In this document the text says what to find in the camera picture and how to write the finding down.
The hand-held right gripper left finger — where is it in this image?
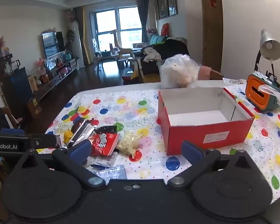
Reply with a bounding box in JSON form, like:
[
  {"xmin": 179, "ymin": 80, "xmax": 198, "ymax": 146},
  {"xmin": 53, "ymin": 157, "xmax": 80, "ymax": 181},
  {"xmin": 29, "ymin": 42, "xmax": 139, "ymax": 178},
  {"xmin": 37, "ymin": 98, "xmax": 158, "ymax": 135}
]
[{"xmin": 16, "ymin": 140, "xmax": 106, "ymax": 190}]

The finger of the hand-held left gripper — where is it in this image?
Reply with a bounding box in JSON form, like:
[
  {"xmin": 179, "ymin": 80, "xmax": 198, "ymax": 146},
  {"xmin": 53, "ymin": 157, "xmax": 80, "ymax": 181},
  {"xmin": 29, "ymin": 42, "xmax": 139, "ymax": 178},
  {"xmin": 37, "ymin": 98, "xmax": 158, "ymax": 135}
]
[{"xmin": 31, "ymin": 134, "xmax": 57, "ymax": 149}]

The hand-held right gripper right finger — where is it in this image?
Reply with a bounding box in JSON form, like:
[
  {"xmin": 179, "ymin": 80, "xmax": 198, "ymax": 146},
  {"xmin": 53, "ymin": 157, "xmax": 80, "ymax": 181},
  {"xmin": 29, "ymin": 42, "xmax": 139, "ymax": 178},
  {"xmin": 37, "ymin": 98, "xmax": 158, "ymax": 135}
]
[{"xmin": 167, "ymin": 141, "xmax": 263, "ymax": 188}]

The red cardboard box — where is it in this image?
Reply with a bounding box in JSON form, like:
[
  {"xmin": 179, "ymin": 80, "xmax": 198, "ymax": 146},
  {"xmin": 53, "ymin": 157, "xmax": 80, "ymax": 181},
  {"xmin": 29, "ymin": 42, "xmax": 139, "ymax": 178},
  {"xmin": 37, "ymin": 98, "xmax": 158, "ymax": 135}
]
[{"xmin": 157, "ymin": 87, "xmax": 255, "ymax": 156}]

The silver foil snack packet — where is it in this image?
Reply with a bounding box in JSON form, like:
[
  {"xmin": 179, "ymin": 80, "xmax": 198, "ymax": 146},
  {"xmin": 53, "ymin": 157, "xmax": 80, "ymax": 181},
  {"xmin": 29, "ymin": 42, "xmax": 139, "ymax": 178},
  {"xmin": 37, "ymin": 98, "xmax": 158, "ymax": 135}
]
[{"xmin": 69, "ymin": 119, "xmax": 95, "ymax": 148}]

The red snack packet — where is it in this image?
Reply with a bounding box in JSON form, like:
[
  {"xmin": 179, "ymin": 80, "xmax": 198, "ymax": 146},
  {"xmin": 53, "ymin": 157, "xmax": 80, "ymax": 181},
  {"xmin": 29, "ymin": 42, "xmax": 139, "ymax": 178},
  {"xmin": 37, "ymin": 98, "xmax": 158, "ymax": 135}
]
[{"xmin": 88, "ymin": 133, "xmax": 120, "ymax": 156}]

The clear packet of yellow snacks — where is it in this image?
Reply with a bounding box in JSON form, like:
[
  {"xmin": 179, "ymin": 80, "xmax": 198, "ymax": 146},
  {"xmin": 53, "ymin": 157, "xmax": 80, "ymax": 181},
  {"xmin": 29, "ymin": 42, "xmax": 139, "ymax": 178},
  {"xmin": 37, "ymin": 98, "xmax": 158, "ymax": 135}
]
[{"xmin": 117, "ymin": 131, "xmax": 146, "ymax": 158}]

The clear bag of puffed snacks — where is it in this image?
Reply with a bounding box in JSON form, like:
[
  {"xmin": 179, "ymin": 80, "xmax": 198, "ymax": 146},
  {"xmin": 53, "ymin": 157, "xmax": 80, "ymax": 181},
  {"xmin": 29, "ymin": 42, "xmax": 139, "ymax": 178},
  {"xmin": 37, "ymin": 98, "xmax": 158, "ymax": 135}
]
[{"xmin": 159, "ymin": 54, "xmax": 200, "ymax": 89}]

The yellow snack packet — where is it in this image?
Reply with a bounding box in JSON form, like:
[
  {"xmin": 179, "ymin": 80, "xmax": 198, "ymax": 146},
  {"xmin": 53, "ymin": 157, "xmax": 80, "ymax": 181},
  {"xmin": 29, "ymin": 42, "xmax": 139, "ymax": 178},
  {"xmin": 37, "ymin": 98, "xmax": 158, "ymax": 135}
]
[{"xmin": 63, "ymin": 130, "xmax": 74, "ymax": 144}]

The white snack packet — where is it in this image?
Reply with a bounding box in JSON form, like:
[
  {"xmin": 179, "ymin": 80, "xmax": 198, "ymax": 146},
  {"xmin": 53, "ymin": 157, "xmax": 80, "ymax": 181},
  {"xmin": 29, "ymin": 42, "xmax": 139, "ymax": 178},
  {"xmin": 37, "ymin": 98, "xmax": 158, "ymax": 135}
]
[{"xmin": 85, "ymin": 152, "xmax": 118, "ymax": 169}]

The black cushioned wooden chair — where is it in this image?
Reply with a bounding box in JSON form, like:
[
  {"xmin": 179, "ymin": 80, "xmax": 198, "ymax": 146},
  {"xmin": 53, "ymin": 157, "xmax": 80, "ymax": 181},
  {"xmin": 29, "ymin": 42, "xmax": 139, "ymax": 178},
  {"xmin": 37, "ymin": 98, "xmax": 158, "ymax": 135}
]
[{"xmin": 0, "ymin": 107, "xmax": 24, "ymax": 131}]

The brown snack packet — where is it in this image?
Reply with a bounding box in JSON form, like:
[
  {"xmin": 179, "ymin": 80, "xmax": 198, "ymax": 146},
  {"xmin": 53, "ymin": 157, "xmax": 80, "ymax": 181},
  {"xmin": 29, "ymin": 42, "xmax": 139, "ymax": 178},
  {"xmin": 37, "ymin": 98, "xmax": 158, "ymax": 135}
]
[{"xmin": 70, "ymin": 117, "xmax": 89, "ymax": 133}]

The black snack packet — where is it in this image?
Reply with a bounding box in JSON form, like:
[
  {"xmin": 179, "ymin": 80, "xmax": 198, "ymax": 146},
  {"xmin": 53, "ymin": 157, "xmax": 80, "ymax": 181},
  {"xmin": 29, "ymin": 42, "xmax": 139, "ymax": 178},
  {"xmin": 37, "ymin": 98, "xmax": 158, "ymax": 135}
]
[{"xmin": 94, "ymin": 125, "xmax": 118, "ymax": 134}]

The brown cardboard box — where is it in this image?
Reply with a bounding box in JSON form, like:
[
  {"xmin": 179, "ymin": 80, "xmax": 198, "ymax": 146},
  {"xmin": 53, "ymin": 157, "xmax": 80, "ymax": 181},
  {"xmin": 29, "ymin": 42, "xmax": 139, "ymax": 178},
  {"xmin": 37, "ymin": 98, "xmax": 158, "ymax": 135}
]
[{"xmin": 27, "ymin": 98, "xmax": 42, "ymax": 118}]

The clear blue plastic packet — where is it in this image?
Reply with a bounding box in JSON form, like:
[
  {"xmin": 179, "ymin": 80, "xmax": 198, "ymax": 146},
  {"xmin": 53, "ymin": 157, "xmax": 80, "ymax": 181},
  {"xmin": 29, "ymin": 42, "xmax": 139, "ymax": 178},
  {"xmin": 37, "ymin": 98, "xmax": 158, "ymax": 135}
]
[{"xmin": 93, "ymin": 166, "xmax": 127, "ymax": 185}]

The balloon print tablecloth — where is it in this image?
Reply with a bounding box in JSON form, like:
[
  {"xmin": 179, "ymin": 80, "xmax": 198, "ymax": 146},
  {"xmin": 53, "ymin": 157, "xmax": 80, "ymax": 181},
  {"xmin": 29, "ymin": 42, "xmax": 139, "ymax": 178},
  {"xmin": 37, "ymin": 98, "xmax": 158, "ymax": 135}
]
[{"xmin": 36, "ymin": 80, "xmax": 280, "ymax": 203}]

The dark tall cabinet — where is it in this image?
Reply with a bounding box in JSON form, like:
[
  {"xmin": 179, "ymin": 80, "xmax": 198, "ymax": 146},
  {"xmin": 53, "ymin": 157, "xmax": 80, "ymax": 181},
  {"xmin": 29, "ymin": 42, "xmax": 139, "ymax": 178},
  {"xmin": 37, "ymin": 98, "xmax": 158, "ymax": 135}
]
[{"xmin": 0, "ymin": 56, "xmax": 34, "ymax": 119}]

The low television cabinet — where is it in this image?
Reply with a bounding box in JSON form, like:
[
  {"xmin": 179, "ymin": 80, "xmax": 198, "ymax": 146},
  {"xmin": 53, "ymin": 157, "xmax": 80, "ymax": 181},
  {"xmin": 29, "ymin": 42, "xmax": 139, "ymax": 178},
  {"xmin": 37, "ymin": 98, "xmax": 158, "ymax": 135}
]
[{"xmin": 33, "ymin": 57, "xmax": 78, "ymax": 98}]

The red floor toy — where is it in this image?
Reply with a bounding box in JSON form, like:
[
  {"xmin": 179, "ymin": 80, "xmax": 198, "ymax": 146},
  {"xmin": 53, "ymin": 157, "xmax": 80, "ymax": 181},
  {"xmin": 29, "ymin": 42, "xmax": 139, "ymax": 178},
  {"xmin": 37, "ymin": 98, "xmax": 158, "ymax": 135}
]
[{"xmin": 122, "ymin": 69, "xmax": 136, "ymax": 80}]

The dark coffee table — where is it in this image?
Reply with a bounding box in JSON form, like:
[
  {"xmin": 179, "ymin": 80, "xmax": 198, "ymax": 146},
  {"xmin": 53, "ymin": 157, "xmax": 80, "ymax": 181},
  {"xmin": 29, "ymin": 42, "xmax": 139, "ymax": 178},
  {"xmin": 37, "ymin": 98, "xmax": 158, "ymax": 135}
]
[{"xmin": 94, "ymin": 54, "xmax": 122, "ymax": 73}]

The flat screen television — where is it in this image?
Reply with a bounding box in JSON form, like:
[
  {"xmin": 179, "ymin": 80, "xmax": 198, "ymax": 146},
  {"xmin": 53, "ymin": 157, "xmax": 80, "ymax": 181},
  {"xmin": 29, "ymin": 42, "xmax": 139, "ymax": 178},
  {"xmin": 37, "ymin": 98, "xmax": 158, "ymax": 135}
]
[{"xmin": 42, "ymin": 31, "xmax": 65, "ymax": 59}]

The clear plastic wrap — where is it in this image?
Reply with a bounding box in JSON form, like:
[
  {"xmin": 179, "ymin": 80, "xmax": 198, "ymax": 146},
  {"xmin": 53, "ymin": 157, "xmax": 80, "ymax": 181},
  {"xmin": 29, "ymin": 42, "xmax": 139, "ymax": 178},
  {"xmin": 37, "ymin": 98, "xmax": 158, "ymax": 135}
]
[{"xmin": 259, "ymin": 85, "xmax": 280, "ymax": 103}]

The dark sofa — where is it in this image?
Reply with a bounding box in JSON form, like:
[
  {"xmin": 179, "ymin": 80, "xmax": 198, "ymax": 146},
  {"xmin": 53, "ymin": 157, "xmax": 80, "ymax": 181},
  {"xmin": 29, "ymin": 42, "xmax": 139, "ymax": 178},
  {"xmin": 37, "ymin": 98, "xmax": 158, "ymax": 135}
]
[{"xmin": 140, "ymin": 34, "xmax": 189, "ymax": 75}]

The white standing air conditioner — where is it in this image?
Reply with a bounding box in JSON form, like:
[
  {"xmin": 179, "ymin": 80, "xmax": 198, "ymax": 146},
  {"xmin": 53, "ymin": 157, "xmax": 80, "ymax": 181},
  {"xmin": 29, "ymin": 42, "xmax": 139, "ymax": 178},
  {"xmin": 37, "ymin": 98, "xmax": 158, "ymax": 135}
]
[{"xmin": 69, "ymin": 21, "xmax": 83, "ymax": 68}]

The pile of clothes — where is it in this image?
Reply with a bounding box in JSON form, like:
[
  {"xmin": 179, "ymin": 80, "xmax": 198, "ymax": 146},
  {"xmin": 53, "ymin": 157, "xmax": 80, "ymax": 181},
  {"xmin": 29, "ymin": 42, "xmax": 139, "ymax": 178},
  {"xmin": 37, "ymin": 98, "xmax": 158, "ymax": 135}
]
[{"xmin": 143, "ymin": 47, "xmax": 162, "ymax": 62}]

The yellow curtain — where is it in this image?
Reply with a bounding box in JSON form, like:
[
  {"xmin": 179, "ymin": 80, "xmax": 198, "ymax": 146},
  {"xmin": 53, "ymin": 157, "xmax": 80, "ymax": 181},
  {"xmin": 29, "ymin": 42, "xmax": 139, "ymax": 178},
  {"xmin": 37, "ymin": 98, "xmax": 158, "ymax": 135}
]
[{"xmin": 76, "ymin": 6, "xmax": 92, "ymax": 66}]

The wooden door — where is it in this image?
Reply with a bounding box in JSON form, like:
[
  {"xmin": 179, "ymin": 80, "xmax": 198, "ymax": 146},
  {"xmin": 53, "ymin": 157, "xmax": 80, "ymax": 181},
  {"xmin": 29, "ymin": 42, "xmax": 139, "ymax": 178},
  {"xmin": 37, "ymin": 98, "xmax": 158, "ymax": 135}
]
[{"xmin": 199, "ymin": 0, "xmax": 224, "ymax": 73}]

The grey desk lamp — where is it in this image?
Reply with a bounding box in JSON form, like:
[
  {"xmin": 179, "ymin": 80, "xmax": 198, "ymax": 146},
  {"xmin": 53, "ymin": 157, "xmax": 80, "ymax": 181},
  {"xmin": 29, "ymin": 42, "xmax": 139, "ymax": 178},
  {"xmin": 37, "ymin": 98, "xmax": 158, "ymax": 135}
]
[{"xmin": 254, "ymin": 29, "xmax": 280, "ymax": 75}]

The large window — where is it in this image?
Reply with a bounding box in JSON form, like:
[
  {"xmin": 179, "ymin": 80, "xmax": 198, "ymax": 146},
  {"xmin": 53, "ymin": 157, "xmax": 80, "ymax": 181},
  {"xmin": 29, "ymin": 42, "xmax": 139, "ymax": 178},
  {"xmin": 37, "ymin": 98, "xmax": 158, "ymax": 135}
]
[{"xmin": 90, "ymin": 6, "xmax": 143, "ymax": 49}]

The blue curtain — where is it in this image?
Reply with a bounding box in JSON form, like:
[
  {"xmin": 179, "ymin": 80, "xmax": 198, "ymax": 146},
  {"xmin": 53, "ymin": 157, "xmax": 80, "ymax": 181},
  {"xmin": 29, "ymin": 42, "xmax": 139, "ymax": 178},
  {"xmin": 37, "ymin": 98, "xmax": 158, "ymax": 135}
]
[{"xmin": 136, "ymin": 0, "xmax": 150, "ymax": 42}]

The orange device with cable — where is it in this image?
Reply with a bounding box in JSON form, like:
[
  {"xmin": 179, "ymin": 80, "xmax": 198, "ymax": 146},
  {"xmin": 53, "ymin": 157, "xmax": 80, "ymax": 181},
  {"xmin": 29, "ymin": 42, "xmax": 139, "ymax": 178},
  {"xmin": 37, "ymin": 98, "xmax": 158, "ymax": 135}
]
[{"xmin": 245, "ymin": 74, "xmax": 280, "ymax": 113}]

